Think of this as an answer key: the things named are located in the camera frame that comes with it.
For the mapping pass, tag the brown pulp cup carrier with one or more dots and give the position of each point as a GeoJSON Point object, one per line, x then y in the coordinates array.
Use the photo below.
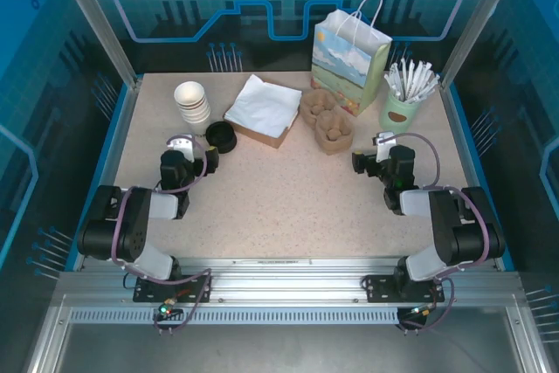
{"type": "Point", "coordinates": [327, 128]}

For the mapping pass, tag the landscape print paper bag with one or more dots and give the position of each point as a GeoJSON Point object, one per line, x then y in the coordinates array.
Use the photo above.
{"type": "Point", "coordinates": [340, 58]}

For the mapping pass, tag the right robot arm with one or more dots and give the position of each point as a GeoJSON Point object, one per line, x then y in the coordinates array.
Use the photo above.
{"type": "Point", "coordinates": [445, 224]}

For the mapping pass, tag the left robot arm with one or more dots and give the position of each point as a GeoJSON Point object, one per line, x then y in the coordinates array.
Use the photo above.
{"type": "Point", "coordinates": [131, 224]}

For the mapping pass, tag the stack of black cup lids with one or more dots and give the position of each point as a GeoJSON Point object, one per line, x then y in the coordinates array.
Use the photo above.
{"type": "Point", "coordinates": [221, 137]}

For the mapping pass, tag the stack of white paper cups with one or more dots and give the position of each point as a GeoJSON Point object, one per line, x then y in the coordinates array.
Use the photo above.
{"type": "Point", "coordinates": [192, 104]}

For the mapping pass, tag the pale green straw jar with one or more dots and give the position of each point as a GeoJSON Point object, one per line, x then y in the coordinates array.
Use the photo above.
{"type": "Point", "coordinates": [399, 117]}

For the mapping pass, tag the stack of white napkins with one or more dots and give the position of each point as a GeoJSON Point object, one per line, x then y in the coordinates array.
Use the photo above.
{"type": "Point", "coordinates": [264, 102]}

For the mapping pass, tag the white wrapped straw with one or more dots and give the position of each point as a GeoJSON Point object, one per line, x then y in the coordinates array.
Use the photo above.
{"type": "Point", "coordinates": [392, 87]}
{"type": "Point", "coordinates": [419, 79]}
{"type": "Point", "coordinates": [412, 80]}
{"type": "Point", "coordinates": [425, 81]}
{"type": "Point", "coordinates": [398, 80]}
{"type": "Point", "coordinates": [430, 89]}

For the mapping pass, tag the small LED connector board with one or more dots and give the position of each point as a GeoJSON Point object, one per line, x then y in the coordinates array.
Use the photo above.
{"type": "Point", "coordinates": [166, 308]}
{"type": "Point", "coordinates": [421, 311]}

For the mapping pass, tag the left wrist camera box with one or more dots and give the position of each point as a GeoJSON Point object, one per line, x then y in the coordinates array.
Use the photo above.
{"type": "Point", "coordinates": [181, 146]}

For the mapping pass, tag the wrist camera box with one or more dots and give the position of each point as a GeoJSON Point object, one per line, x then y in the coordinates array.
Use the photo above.
{"type": "Point", "coordinates": [383, 143]}
{"type": "Point", "coordinates": [181, 146]}

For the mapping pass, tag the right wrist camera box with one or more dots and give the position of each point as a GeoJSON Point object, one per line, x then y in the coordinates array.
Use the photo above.
{"type": "Point", "coordinates": [383, 143]}

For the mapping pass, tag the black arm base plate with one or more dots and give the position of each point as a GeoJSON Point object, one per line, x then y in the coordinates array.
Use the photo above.
{"type": "Point", "coordinates": [148, 292]}
{"type": "Point", "coordinates": [380, 290]}

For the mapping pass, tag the aluminium front rail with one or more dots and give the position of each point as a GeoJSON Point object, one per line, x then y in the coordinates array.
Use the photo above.
{"type": "Point", "coordinates": [284, 277]}

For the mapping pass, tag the aluminium frame post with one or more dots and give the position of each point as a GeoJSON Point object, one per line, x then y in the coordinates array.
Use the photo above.
{"type": "Point", "coordinates": [480, 19]}
{"type": "Point", "coordinates": [98, 19]}

